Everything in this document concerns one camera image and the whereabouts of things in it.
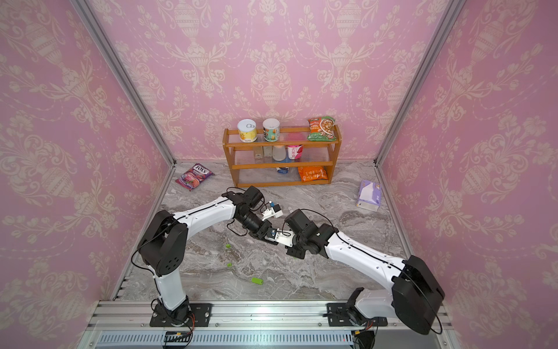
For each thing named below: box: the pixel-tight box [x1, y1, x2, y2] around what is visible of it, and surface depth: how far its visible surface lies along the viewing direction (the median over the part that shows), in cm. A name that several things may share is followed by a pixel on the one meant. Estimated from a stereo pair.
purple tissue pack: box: [356, 179, 383, 212], surface depth 102 cm
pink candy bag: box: [175, 162, 215, 192], surface depth 112 cm
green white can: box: [262, 117, 281, 142], surface depth 88 cm
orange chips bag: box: [297, 165, 328, 182], surface depth 112 cm
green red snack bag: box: [306, 116, 337, 142], surface depth 90 cm
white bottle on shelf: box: [272, 144, 287, 162], surface depth 102 cm
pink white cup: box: [286, 144, 303, 160], surface depth 99 cm
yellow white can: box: [236, 118, 258, 144], surface depth 88 cm
